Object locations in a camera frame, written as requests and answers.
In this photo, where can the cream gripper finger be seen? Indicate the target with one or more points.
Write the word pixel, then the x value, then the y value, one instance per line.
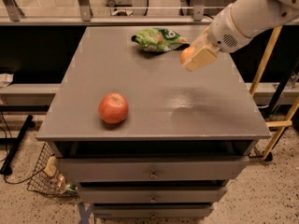
pixel 201 40
pixel 201 57

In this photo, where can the orange fruit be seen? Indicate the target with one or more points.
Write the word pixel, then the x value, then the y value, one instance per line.
pixel 186 54

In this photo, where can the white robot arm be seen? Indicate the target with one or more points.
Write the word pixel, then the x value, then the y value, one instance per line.
pixel 235 26

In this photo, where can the green rice chip bag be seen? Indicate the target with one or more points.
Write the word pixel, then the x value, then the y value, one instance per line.
pixel 159 39

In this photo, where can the grey drawer cabinet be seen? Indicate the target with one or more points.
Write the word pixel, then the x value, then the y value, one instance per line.
pixel 173 113

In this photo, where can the red apple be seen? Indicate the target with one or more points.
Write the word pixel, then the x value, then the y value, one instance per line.
pixel 113 108

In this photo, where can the bottom grey drawer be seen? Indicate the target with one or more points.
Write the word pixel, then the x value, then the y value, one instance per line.
pixel 152 211

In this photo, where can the grey drawer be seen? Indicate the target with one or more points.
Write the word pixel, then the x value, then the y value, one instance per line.
pixel 152 211
pixel 160 194
pixel 152 169

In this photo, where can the middle grey drawer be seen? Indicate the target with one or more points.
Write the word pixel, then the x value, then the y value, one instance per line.
pixel 160 194

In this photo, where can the top grey drawer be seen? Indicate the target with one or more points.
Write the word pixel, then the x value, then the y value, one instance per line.
pixel 152 169

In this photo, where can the grey metal railing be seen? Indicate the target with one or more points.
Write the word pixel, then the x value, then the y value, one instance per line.
pixel 106 12

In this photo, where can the white cloth at left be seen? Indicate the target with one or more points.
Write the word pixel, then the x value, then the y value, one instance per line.
pixel 5 80

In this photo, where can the black metal stand leg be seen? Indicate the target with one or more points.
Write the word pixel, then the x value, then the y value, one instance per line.
pixel 14 145

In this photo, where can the wire basket on floor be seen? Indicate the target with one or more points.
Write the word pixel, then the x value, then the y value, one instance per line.
pixel 47 179

